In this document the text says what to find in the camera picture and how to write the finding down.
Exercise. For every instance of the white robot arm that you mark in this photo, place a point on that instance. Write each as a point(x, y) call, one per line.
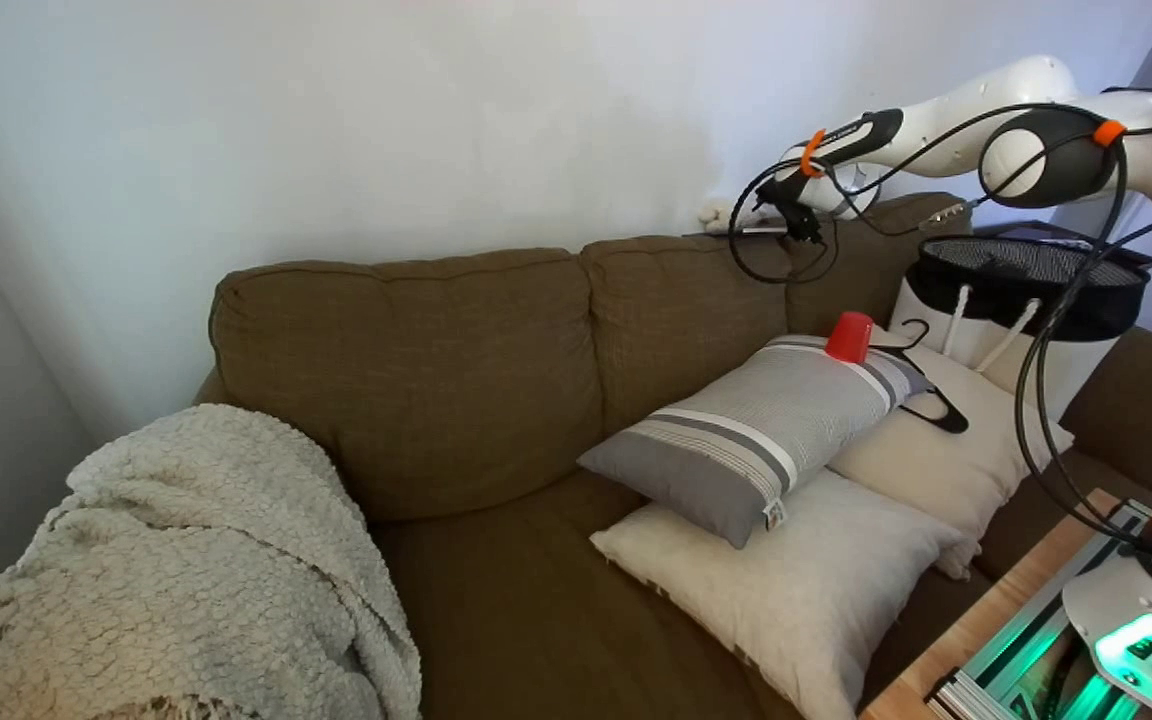
point(989, 115)

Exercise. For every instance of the brown fabric sofa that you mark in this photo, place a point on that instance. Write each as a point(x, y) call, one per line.
point(471, 373)

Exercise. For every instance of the gray knitted blanket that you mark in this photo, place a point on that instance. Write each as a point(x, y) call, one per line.
point(190, 574)

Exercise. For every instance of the wooden table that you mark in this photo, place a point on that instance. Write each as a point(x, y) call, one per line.
point(989, 601)

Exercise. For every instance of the gray striped pillow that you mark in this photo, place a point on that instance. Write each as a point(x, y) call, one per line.
point(738, 442)

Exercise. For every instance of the black clothes hanger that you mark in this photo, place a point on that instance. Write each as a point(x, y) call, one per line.
point(938, 408)

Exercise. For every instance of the white black mesh laundry hamper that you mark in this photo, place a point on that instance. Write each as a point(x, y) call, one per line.
point(1003, 285)

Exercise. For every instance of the cream pillow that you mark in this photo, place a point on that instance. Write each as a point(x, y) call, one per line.
point(963, 464)
point(790, 585)

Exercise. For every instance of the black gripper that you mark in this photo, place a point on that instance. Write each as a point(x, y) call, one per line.
point(793, 207)

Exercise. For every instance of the red plastic cup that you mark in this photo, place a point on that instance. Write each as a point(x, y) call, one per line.
point(848, 339)

